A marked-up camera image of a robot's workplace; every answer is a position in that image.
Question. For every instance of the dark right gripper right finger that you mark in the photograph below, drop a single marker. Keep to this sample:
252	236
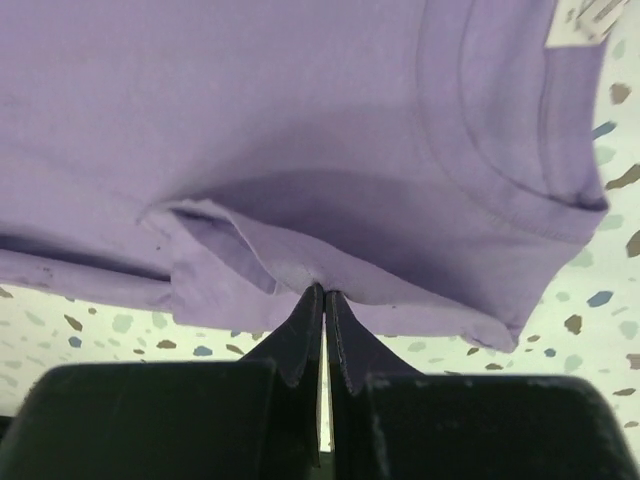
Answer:
391	421

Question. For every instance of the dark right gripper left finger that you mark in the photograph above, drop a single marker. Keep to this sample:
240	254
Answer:
253	418

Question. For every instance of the lilac t shirt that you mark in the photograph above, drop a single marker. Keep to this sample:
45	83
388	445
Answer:
431	160

